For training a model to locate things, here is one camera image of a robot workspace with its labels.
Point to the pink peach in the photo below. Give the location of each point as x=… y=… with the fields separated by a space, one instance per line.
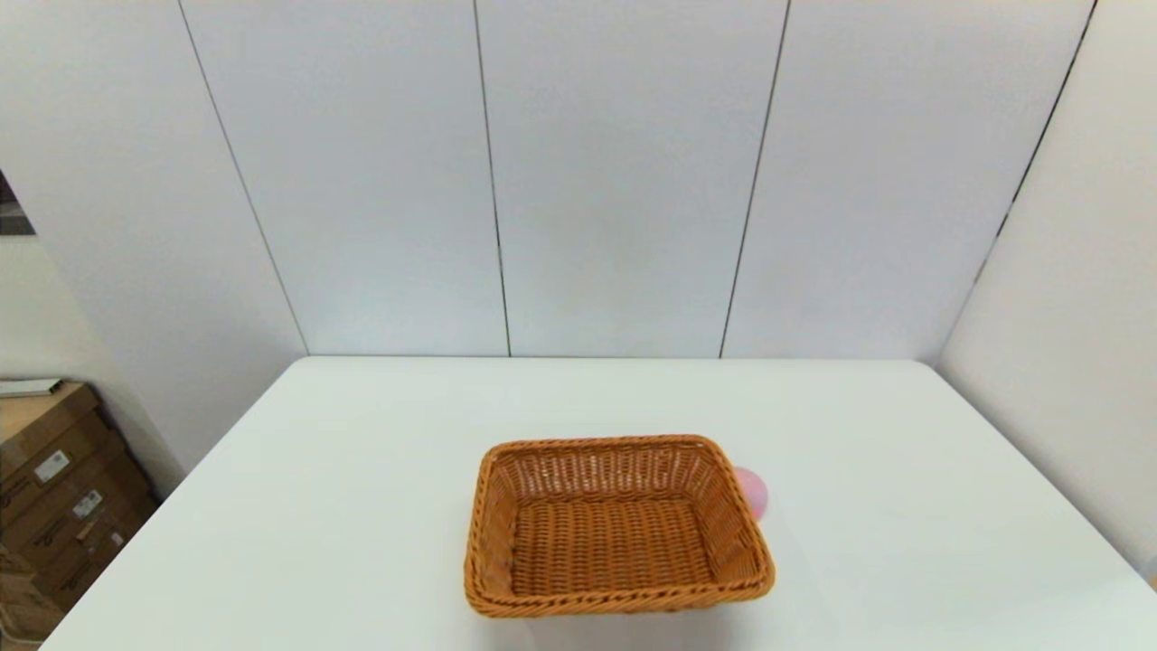
x=755 y=493

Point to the plain cardboard box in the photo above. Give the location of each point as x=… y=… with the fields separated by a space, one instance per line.
x=23 y=615

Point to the cardboard box with white label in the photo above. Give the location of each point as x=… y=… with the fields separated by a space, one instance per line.
x=41 y=429
x=54 y=515
x=77 y=565

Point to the flat white board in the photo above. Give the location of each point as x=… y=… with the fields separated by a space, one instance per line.
x=27 y=387

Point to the orange woven wicker basket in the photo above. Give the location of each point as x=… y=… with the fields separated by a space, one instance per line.
x=615 y=542

